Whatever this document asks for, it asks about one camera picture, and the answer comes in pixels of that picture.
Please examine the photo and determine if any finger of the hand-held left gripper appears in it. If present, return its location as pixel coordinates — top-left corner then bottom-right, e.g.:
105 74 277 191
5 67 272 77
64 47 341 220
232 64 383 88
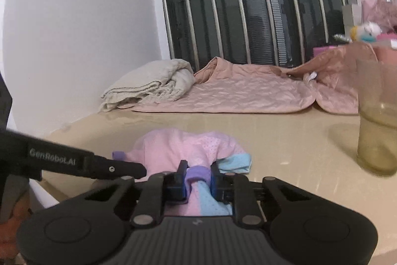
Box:
92 154 147 181

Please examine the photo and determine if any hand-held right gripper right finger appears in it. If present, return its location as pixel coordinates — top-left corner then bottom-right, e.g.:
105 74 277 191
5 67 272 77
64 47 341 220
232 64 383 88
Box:
211 162 313 229

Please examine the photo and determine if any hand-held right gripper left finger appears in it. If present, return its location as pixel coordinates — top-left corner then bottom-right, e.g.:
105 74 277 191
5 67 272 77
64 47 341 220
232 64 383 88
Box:
84 159 190 228

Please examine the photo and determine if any pink blue purple-trimmed garment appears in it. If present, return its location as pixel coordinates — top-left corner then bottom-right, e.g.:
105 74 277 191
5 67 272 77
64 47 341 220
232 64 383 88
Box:
112 128 252 217

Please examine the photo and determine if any cream knitted fringed scarf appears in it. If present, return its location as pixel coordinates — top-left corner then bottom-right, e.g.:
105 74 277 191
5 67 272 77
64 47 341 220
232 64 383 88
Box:
99 59 196 113

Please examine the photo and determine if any pink quilted blanket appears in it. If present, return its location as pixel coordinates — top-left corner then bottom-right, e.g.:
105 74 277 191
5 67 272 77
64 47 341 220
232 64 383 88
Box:
132 43 380 115

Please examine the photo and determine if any magenta pink box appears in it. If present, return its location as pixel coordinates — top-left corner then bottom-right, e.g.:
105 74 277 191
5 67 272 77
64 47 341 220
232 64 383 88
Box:
313 46 339 60

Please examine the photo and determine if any clear plastic cup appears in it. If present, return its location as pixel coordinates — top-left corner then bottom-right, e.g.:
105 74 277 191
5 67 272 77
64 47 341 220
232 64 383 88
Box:
356 58 397 176

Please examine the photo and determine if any steel window grille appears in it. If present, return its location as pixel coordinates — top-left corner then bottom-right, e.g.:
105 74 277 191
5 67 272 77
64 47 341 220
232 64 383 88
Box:
137 0 397 73

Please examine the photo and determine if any white yellow plush toy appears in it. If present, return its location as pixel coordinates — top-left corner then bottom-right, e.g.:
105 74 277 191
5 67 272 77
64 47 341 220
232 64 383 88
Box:
350 21 384 43

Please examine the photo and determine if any stack of white boxes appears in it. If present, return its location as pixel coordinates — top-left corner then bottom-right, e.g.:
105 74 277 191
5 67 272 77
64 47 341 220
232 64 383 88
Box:
342 0 377 29

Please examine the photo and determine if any pink pouch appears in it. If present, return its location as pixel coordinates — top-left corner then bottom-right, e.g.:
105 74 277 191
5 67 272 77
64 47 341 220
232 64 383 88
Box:
362 0 383 24

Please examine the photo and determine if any pink fluffy decoration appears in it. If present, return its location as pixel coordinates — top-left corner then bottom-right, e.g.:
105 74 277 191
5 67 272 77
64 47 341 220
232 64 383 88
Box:
374 0 397 32

